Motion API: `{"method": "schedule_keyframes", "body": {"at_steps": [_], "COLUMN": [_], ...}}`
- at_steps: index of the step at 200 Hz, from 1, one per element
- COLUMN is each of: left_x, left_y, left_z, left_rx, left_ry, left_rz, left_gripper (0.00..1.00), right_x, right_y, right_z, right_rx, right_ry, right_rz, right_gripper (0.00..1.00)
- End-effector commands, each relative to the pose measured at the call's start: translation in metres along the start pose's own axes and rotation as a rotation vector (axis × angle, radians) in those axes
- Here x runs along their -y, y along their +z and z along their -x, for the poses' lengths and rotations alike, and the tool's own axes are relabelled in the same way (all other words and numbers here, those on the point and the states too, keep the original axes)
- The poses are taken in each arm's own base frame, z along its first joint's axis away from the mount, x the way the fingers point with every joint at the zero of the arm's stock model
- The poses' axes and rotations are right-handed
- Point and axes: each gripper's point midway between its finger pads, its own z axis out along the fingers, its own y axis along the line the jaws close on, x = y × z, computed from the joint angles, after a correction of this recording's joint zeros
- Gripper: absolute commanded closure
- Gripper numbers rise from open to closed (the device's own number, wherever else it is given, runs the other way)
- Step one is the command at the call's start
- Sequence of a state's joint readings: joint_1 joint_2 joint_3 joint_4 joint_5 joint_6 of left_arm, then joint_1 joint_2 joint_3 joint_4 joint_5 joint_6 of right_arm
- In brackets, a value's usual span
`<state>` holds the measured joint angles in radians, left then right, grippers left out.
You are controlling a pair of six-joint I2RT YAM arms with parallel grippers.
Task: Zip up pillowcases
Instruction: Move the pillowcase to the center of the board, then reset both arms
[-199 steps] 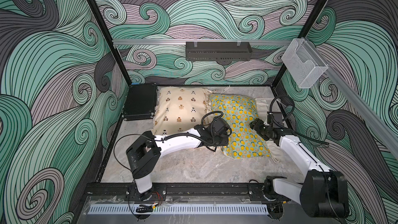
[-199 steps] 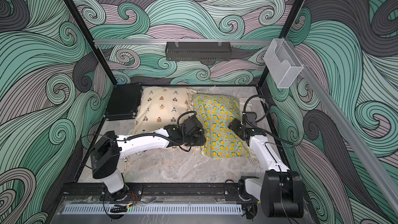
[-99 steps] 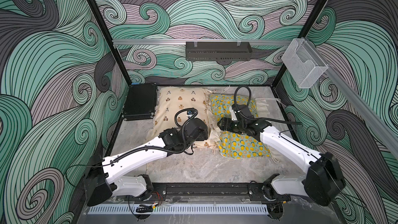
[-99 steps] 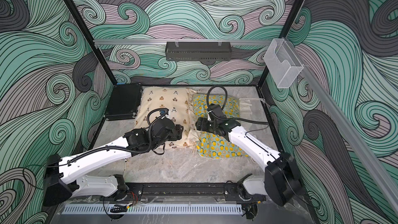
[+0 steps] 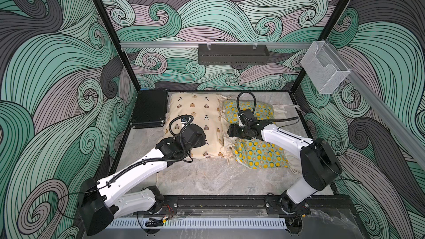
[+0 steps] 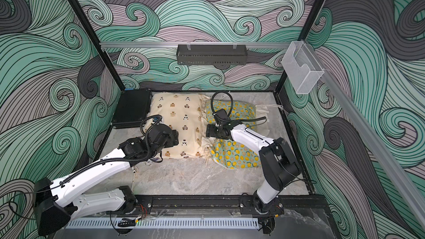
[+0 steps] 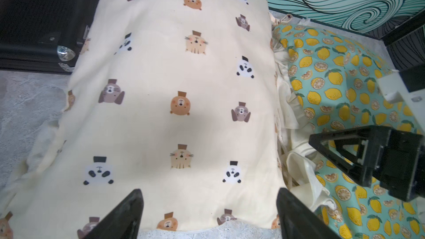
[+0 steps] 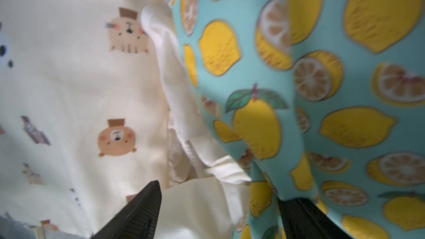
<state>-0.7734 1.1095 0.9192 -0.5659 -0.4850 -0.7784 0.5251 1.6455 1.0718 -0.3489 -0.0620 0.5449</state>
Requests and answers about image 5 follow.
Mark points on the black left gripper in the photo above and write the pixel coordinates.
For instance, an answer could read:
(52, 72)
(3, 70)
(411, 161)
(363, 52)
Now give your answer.
(200, 140)

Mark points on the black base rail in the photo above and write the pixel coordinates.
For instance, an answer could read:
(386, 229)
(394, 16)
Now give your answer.
(272, 204)

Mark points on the green lemon print pillow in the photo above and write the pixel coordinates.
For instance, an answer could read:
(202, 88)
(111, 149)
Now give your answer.
(254, 153)

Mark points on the white slotted cable duct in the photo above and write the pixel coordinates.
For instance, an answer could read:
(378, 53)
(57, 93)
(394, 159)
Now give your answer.
(204, 223)

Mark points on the cream animal print pillow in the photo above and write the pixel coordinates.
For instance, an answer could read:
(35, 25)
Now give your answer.
(206, 110)

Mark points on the aluminium wall rail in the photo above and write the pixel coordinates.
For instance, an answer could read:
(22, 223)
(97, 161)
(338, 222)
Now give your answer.
(395, 94)
(168, 44)

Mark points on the aluminium wall rail back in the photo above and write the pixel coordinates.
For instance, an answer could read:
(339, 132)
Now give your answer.
(168, 44)

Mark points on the clear acrylic wall holder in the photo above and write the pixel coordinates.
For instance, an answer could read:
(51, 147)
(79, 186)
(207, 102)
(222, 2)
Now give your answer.
(325, 67)

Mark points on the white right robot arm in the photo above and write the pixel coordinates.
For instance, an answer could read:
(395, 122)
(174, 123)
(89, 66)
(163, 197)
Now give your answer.
(319, 164)

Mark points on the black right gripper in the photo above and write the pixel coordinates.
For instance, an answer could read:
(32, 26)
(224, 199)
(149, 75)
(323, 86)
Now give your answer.
(233, 131)

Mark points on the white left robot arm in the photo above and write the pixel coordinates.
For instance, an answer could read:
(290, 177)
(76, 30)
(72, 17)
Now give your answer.
(102, 201)

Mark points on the black ribbed hard case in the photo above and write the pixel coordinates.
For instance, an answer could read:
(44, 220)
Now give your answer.
(150, 109)

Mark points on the aluminium wall rail right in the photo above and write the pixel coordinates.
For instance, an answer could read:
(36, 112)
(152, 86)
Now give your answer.
(395, 94)

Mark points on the black perforated wall tray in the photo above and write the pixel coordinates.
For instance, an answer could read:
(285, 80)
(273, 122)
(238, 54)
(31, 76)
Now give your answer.
(234, 55)

